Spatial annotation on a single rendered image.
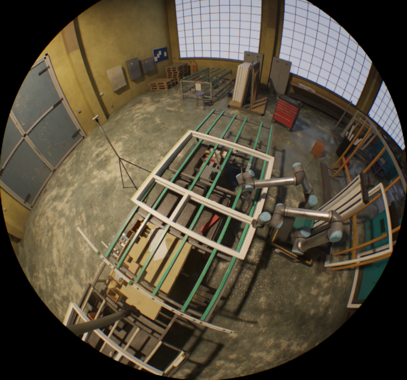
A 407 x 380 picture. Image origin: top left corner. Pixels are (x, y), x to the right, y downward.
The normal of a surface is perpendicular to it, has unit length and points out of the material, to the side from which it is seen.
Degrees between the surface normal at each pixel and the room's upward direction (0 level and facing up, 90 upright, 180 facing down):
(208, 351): 0
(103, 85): 90
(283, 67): 90
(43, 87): 90
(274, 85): 90
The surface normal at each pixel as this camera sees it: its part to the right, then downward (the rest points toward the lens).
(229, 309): -0.04, -0.57
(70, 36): 0.90, 0.33
